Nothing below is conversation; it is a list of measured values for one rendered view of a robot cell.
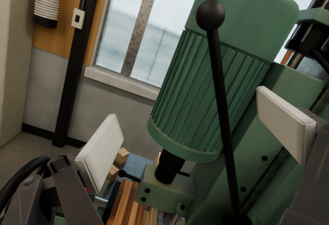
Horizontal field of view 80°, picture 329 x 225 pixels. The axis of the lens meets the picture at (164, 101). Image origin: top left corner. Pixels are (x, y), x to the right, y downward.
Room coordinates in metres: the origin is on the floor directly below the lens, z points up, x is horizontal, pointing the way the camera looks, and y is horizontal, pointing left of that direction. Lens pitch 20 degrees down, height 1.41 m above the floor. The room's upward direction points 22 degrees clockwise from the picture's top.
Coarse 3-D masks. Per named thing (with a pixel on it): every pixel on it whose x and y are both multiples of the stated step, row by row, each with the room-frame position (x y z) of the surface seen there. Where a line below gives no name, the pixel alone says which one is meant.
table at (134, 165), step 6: (132, 156) 0.65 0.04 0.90; (138, 156) 0.67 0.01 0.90; (114, 162) 0.58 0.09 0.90; (126, 162) 0.61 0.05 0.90; (132, 162) 0.62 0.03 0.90; (138, 162) 0.63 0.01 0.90; (144, 162) 0.65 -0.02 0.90; (150, 162) 0.66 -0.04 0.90; (120, 168) 0.57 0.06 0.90; (126, 168) 0.58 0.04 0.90; (132, 168) 0.59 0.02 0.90; (138, 168) 0.60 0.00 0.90; (132, 174) 0.56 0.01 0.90; (138, 174) 0.57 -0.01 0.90; (114, 180) 0.50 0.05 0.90; (120, 180) 0.51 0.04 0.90; (126, 180) 0.52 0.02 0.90; (108, 186) 0.47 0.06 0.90; (108, 192) 0.45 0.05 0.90; (108, 198) 0.43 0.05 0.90; (102, 210) 0.39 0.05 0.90
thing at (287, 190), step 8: (296, 168) 0.30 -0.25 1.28; (304, 168) 0.29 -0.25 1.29; (288, 176) 0.31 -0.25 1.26; (296, 176) 0.30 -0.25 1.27; (288, 184) 0.30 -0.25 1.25; (296, 184) 0.29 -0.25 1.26; (280, 192) 0.30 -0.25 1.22; (288, 192) 0.29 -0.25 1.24; (272, 200) 0.30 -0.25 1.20; (280, 200) 0.29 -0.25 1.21; (288, 200) 0.28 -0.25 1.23; (264, 208) 0.31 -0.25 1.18; (272, 208) 0.29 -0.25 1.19; (280, 208) 0.28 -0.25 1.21; (288, 208) 0.27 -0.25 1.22; (264, 216) 0.30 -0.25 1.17; (272, 216) 0.28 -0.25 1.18; (280, 216) 0.27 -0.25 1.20; (264, 224) 0.29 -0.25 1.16; (272, 224) 0.27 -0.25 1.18
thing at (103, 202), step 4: (116, 184) 0.40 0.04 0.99; (116, 188) 0.39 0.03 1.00; (112, 192) 0.37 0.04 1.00; (116, 192) 0.38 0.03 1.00; (112, 196) 0.36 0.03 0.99; (116, 196) 0.37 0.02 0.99; (96, 200) 0.36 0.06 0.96; (100, 200) 0.37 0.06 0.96; (104, 200) 0.37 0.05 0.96; (108, 200) 0.35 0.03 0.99; (112, 200) 0.35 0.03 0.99; (100, 204) 0.36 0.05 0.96; (104, 204) 0.36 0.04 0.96; (108, 204) 0.34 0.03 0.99; (112, 204) 0.34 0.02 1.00; (100, 208) 0.36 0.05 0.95; (104, 208) 0.36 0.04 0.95; (108, 208) 0.33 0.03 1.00; (104, 212) 0.33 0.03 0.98; (108, 212) 0.33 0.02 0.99; (104, 216) 0.33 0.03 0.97; (108, 216) 0.33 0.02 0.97; (104, 220) 0.33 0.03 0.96; (104, 224) 0.33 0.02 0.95
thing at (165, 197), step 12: (144, 168) 0.42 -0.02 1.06; (144, 180) 0.37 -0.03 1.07; (156, 180) 0.39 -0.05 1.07; (180, 180) 0.42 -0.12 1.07; (192, 180) 0.44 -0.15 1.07; (144, 192) 0.37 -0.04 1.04; (156, 192) 0.37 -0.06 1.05; (168, 192) 0.37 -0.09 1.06; (180, 192) 0.38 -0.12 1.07; (192, 192) 0.40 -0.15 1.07; (144, 204) 0.37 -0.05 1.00; (156, 204) 0.37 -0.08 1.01; (168, 204) 0.37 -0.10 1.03; (180, 216) 0.38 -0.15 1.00
